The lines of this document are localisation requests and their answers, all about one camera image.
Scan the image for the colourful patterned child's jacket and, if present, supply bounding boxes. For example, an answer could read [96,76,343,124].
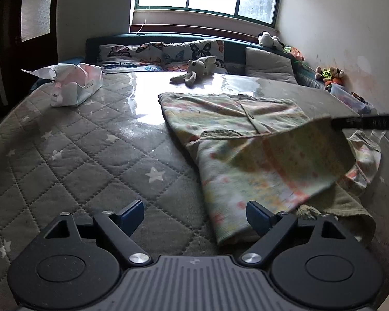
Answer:
[159,93,381,244]

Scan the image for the clear plastic storage box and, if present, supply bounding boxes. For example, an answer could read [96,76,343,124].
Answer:
[330,83,371,115]

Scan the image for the colourful small plush toys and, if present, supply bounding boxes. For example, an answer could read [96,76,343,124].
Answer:
[315,66,344,86]

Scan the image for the grey quilted star table cover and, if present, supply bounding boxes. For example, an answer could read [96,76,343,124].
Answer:
[0,71,389,305]

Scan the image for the orange green plush toy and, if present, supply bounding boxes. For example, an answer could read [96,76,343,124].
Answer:
[283,46,305,62]

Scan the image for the grey pillow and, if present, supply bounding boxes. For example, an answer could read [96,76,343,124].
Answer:
[245,47,297,84]

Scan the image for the white pink tissue pack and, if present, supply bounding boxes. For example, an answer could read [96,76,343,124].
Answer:
[22,62,103,108]

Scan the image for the white black plush toy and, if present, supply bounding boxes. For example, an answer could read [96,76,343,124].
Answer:
[258,32,285,51]

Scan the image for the teal sofa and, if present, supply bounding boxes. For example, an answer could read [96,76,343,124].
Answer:
[62,32,325,89]

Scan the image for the white plush bunny toy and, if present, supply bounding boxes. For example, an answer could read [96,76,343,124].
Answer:
[169,55,216,88]

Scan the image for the butterfly patterned cushion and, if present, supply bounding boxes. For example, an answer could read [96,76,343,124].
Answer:
[97,39,227,74]

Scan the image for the dark wooden door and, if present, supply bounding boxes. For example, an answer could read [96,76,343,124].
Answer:
[0,0,58,110]

